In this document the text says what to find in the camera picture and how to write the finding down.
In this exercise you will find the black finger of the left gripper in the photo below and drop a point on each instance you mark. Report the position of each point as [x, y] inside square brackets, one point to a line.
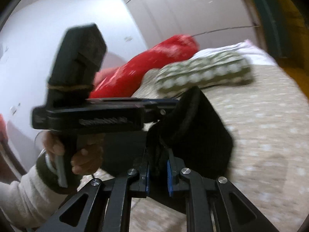
[160, 103]
[156, 114]

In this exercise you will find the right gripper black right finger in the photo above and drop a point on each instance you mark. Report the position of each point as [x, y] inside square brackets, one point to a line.
[176, 182]

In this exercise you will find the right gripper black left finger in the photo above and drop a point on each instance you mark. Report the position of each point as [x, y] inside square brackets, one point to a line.
[140, 181]

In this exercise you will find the black pants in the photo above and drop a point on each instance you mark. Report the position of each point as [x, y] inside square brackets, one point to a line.
[193, 131]

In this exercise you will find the left hand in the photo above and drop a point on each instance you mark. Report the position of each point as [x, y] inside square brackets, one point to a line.
[86, 161]

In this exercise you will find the pink pillow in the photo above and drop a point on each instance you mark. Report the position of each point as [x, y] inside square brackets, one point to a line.
[102, 74]

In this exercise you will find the red blanket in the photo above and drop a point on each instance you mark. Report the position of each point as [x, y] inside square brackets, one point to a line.
[127, 79]

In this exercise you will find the olive patterned pillow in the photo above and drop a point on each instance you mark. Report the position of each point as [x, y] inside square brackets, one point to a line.
[221, 68]

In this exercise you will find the beige dotted quilt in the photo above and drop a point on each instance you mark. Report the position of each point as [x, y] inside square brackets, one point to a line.
[269, 122]

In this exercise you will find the white wardrobe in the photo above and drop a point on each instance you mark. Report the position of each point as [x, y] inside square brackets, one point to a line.
[213, 23]

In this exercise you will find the white bed sheet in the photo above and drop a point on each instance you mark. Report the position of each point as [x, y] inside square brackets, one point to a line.
[246, 49]

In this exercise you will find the dark green curtain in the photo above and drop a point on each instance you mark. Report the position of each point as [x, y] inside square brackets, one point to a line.
[274, 27]

